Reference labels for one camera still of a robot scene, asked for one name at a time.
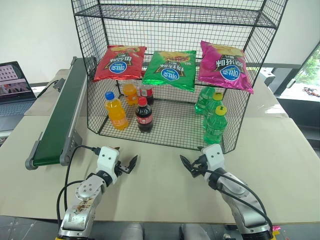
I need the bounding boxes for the dark clutter outside window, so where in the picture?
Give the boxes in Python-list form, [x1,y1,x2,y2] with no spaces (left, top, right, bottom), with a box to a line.
[301,85,320,98]

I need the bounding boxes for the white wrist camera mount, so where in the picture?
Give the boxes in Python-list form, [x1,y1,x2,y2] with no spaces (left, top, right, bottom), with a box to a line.
[201,143,225,181]
[95,146,122,186]

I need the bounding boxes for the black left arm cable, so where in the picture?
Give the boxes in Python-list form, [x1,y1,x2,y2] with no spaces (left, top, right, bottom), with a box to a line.
[56,144,102,222]

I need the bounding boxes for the green soda bottle yellow cap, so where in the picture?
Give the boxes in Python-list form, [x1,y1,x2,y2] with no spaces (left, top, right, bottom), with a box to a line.
[204,92,225,118]
[202,105,228,145]

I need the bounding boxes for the black window frame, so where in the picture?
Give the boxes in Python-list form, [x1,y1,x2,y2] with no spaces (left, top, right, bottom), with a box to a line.
[273,39,320,97]

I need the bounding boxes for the magenta potato chip bag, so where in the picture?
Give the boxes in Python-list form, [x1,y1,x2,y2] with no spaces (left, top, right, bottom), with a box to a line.
[197,40,255,95]

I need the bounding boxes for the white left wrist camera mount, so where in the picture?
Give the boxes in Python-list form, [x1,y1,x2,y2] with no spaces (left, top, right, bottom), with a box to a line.
[95,146,122,186]

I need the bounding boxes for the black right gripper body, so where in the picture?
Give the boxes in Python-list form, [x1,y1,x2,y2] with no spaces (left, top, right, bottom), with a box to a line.
[190,154,209,179]

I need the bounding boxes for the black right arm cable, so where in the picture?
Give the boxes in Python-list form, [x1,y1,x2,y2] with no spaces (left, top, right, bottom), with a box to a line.
[204,169,274,227]

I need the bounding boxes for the black wire mesh shelf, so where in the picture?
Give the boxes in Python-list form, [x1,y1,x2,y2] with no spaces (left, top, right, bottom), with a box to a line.
[70,0,289,155]

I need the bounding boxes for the orange soda bottle blue cap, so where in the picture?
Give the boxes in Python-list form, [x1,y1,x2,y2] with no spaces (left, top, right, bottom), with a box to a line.
[104,91,129,132]

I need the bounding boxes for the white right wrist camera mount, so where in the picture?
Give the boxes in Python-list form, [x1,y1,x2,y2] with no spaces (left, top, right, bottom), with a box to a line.
[201,143,225,181]

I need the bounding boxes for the red potato chip bag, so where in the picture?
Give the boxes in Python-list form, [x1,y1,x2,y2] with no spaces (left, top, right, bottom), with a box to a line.
[92,44,148,83]

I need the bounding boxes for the open laptop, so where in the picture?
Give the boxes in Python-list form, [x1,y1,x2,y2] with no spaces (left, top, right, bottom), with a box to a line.
[0,61,38,132]

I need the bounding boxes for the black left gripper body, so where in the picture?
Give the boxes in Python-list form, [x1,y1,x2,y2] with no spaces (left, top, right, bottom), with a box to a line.
[114,160,133,176]

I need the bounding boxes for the green potato chip bag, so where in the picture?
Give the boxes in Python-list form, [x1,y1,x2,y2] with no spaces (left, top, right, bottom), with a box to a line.
[141,50,198,93]

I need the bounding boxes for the cola bottle red cap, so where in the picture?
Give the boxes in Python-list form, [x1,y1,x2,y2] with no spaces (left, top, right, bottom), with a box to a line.
[138,83,155,106]
[135,96,154,134]

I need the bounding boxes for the black cable with plug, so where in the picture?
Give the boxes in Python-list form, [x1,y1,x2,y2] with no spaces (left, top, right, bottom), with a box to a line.
[36,79,61,99]

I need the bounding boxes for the green conveyor belt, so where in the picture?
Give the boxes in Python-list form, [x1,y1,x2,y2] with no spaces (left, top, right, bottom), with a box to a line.
[24,56,97,172]

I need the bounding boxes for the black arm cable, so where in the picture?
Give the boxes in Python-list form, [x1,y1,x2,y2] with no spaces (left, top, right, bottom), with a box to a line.
[204,169,274,227]
[56,144,102,222]

